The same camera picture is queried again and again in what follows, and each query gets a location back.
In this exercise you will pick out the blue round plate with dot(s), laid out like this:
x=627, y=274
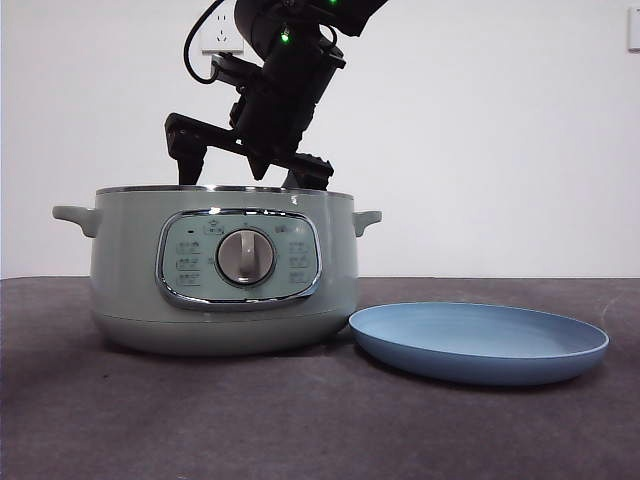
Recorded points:
x=475, y=360

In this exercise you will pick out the white wall switch plate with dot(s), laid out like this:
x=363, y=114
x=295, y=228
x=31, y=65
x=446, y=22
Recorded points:
x=634, y=30

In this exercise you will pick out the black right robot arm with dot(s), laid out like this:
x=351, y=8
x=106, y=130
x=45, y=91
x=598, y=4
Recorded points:
x=300, y=65

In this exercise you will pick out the pale green electric steamer pot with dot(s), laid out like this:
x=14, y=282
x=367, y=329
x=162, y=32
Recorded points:
x=125, y=275

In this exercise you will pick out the white wall socket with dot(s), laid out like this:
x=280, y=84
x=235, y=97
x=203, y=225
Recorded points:
x=222, y=35

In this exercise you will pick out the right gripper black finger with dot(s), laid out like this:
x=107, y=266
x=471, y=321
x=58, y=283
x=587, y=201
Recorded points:
x=312, y=175
x=189, y=160

